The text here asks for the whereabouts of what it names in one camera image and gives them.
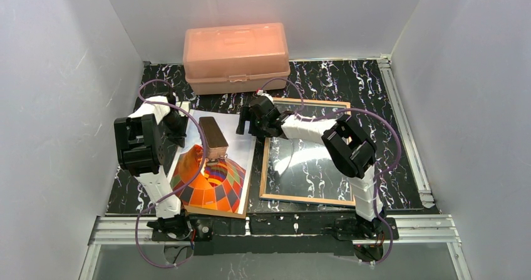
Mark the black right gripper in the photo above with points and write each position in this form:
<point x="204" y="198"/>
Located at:
<point x="252" y="119"/>

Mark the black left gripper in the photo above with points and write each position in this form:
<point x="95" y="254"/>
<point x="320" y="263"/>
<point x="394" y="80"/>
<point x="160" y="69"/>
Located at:
<point x="178" y="126"/>

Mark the blue wooden picture frame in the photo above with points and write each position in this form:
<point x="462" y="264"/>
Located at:
<point x="307" y="199"/>

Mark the clear acrylic sheet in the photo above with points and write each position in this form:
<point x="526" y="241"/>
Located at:
<point x="309" y="157"/>

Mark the hot air balloon photo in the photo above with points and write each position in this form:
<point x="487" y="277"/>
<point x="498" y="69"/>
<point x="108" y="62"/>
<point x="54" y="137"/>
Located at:
<point x="215" y="176"/>

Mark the brown cardboard backing board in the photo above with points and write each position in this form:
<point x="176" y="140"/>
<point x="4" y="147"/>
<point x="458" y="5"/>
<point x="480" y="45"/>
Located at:
<point x="240" y="214"/>

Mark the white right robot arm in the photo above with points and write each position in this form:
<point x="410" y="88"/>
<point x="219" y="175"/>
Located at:
<point x="349" y="147"/>

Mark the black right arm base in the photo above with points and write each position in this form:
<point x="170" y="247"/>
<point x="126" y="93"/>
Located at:
<point x="368" y="237"/>

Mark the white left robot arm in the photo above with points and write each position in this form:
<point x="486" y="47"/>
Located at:
<point x="139" y="147"/>

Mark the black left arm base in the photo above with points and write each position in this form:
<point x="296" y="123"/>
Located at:
<point x="179" y="236"/>

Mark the translucent pink plastic storage box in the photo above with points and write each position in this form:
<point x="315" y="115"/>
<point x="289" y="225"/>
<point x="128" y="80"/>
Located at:
<point x="236" y="59"/>

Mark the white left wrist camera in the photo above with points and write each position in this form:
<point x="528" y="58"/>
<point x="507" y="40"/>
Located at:
<point x="184" y="105"/>

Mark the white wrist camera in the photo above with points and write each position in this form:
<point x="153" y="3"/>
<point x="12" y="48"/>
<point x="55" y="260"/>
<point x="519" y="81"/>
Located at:
<point x="184" y="105"/>
<point x="264" y="95"/>

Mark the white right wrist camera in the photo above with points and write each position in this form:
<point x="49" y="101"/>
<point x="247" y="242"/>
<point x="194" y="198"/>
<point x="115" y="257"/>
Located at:
<point x="264" y="95"/>

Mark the aluminium front rail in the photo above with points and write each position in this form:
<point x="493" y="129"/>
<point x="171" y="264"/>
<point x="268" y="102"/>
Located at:
<point x="282" y="233"/>

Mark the aluminium rail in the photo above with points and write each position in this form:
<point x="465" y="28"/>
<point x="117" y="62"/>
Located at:
<point x="417" y="168"/>
<point x="282" y="233"/>

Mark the aluminium right side rail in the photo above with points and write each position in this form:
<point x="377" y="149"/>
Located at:
<point x="417" y="168"/>

